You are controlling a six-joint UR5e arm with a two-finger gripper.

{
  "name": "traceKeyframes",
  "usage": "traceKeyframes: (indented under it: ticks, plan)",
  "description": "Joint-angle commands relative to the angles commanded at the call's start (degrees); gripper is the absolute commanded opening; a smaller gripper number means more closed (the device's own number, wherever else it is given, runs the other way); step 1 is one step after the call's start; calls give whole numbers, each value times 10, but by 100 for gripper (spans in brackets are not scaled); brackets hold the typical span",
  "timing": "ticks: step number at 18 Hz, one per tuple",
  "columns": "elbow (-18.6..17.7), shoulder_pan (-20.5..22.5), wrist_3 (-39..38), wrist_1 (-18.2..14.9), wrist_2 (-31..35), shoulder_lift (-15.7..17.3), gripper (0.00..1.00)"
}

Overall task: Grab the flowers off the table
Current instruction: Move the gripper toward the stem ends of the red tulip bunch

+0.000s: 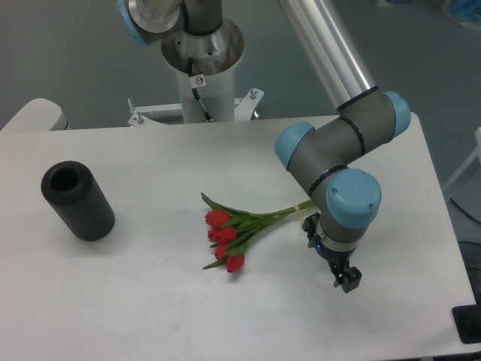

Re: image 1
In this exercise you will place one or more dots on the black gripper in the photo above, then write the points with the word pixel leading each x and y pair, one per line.
pixel 337 254

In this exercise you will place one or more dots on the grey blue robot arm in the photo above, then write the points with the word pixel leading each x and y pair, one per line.
pixel 319 159

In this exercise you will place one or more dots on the red tulip bouquet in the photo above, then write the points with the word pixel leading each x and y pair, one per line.
pixel 232 230

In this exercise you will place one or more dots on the black device at table edge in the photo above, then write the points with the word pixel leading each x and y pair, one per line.
pixel 467 321

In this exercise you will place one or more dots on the black ribbed cylindrical vase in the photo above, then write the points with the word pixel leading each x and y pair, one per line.
pixel 72 191

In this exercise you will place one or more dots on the white rounded table part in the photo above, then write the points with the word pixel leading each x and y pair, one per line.
pixel 39 115

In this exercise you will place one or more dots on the white furniture frame right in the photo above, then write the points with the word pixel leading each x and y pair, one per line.
pixel 467 168

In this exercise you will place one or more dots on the white pedestal base frame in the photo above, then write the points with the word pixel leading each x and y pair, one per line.
pixel 244 109

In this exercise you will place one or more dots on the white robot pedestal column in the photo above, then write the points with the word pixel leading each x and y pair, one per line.
pixel 204 68

